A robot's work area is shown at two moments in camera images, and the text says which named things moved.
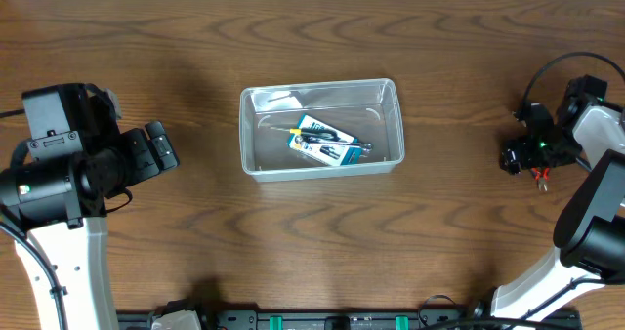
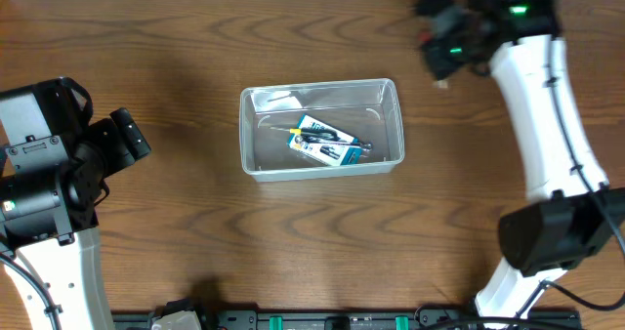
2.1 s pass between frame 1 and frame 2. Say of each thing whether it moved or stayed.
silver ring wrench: stayed
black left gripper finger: moved
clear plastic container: stayed
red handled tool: moved
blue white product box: stayed
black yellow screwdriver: stayed
